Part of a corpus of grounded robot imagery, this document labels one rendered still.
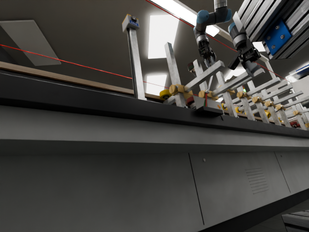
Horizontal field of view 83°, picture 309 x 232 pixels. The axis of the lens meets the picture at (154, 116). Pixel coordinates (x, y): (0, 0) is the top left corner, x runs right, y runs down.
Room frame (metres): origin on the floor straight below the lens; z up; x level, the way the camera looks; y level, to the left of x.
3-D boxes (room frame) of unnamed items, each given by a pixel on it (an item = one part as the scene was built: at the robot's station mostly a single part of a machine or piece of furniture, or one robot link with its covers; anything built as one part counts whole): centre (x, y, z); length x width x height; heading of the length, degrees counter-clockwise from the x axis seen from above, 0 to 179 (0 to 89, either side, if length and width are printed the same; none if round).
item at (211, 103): (0.98, -0.34, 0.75); 0.26 x 0.01 x 0.10; 128
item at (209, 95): (1.03, -0.37, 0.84); 0.13 x 0.06 x 0.05; 128
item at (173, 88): (0.88, -0.17, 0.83); 0.13 x 0.06 x 0.05; 128
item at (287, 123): (1.78, -1.34, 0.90); 0.03 x 0.03 x 0.48; 38
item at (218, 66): (0.85, -0.21, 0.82); 0.43 x 0.03 x 0.04; 38
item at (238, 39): (0.81, -0.56, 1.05); 0.08 x 0.08 x 0.05
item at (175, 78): (0.86, -0.15, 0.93); 0.03 x 0.03 x 0.48; 38
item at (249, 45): (0.80, -0.56, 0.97); 0.09 x 0.08 x 0.12; 38
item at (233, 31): (0.81, -0.56, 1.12); 0.09 x 0.08 x 0.11; 65
